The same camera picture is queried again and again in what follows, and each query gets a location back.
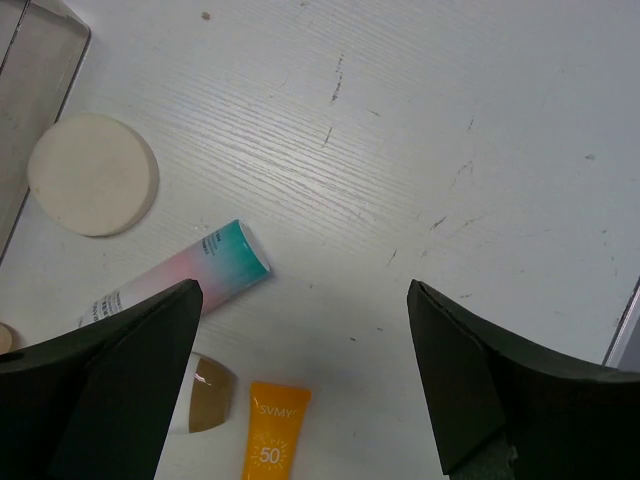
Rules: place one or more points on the beige gourd makeup sponge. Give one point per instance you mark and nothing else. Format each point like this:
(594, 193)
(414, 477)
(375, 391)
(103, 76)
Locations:
(6, 339)

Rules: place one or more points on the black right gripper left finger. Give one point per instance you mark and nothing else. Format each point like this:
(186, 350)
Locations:
(97, 402)

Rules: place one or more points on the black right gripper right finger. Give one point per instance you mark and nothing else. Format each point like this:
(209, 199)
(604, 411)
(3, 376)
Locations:
(504, 407)

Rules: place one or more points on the round beige makeup sponge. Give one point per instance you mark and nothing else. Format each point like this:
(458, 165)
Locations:
(93, 175)

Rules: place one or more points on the orange sunscreen tube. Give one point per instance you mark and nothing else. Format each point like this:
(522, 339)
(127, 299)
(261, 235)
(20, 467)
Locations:
(276, 418)

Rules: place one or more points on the white bottle with brown cap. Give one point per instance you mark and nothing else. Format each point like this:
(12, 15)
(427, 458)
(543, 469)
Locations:
(205, 397)

